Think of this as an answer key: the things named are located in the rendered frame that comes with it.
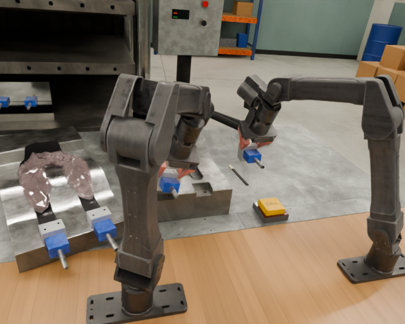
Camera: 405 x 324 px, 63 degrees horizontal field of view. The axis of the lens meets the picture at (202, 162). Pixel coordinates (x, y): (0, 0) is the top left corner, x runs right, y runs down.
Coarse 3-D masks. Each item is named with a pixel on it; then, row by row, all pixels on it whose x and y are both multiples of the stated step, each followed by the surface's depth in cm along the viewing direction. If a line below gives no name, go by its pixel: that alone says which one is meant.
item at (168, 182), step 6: (162, 174) 86; (168, 174) 87; (174, 174) 87; (162, 180) 85; (168, 180) 85; (174, 180) 86; (162, 186) 84; (168, 186) 83; (174, 186) 84; (168, 192) 84; (174, 192) 80
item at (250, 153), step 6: (252, 144) 104; (240, 150) 105; (246, 150) 103; (252, 150) 103; (240, 156) 105; (246, 156) 102; (252, 156) 100; (258, 156) 101; (252, 162) 101; (258, 162) 98
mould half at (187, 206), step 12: (204, 144) 113; (204, 156) 110; (168, 168) 101; (204, 168) 102; (216, 168) 103; (180, 180) 95; (192, 180) 95; (204, 180) 96; (216, 180) 96; (180, 192) 89; (192, 192) 90; (216, 192) 92; (228, 192) 93; (168, 204) 89; (180, 204) 90; (192, 204) 92; (204, 204) 93; (216, 204) 94; (228, 204) 96; (168, 216) 91; (180, 216) 92; (192, 216) 94; (204, 216) 95
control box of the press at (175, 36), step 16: (160, 0) 143; (176, 0) 145; (192, 0) 147; (208, 0) 149; (160, 16) 146; (176, 16) 148; (192, 16) 150; (208, 16) 152; (160, 32) 149; (176, 32) 151; (192, 32) 154; (208, 32) 156; (160, 48) 153; (176, 48) 155; (192, 48) 157; (208, 48) 159; (176, 80) 173
